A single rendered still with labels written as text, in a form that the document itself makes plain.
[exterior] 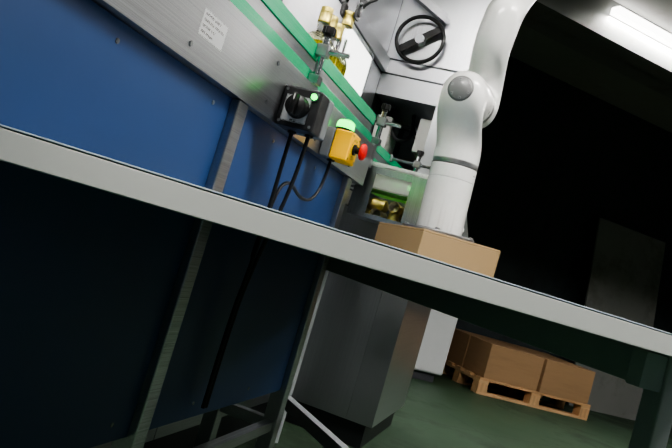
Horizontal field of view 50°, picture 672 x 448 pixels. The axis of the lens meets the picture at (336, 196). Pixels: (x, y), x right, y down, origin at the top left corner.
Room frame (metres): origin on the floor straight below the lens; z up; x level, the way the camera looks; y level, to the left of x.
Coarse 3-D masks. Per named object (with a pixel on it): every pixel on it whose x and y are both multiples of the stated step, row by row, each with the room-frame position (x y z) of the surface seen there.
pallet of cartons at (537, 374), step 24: (456, 336) 5.97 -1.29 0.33; (480, 336) 5.97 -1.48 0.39; (456, 360) 5.87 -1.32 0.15; (480, 360) 5.56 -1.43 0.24; (504, 360) 5.51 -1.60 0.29; (528, 360) 5.57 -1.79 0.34; (552, 360) 5.63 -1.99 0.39; (480, 384) 5.46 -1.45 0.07; (504, 384) 5.52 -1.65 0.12; (528, 384) 5.59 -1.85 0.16; (552, 384) 5.64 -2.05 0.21; (576, 384) 5.72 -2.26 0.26; (552, 408) 5.74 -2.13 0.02; (576, 408) 5.79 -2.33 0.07
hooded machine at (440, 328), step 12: (432, 312) 5.24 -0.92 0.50; (432, 324) 5.25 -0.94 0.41; (444, 324) 5.28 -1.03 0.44; (432, 336) 5.26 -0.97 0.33; (444, 336) 5.29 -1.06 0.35; (420, 348) 5.23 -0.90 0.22; (432, 348) 5.27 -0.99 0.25; (444, 348) 5.30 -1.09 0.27; (420, 360) 5.24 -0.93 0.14; (432, 360) 5.28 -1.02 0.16; (444, 360) 5.31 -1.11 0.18; (420, 372) 5.30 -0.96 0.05; (432, 372) 5.29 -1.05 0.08
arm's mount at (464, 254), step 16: (384, 224) 1.86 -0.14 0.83; (384, 240) 1.84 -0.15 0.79; (400, 240) 1.77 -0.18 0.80; (416, 240) 1.70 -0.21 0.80; (432, 240) 1.69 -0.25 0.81; (448, 240) 1.71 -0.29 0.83; (464, 240) 1.73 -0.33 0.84; (432, 256) 1.70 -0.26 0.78; (448, 256) 1.72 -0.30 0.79; (464, 256) 1.74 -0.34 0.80; (480, 256) 1.75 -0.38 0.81; (496, 256) 1.77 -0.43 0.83; (480, 272) 1.76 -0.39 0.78
